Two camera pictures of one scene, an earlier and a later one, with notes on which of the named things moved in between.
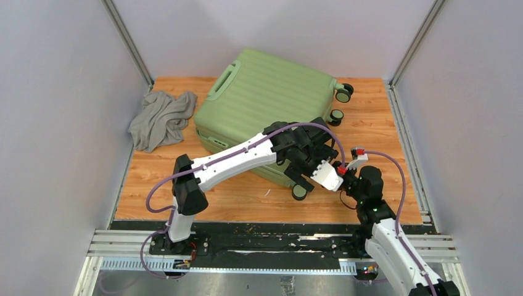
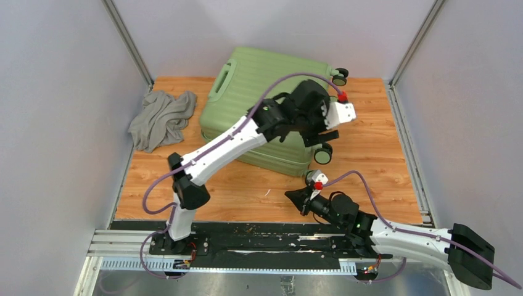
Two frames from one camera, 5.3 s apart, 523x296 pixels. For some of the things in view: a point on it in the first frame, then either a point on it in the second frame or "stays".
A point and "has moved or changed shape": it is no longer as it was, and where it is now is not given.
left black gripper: x=323 y=153 → x=309 y=137
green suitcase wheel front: x=298 y=192 has moved or changed shape
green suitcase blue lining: x=256 y=90 has moved or changed shape
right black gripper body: x=350 y=185 → x=321 y=206
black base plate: x=264 y=246 stays
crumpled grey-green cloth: x=161 y=119 stays
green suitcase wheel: x=344 y=91 → x=339 y=81
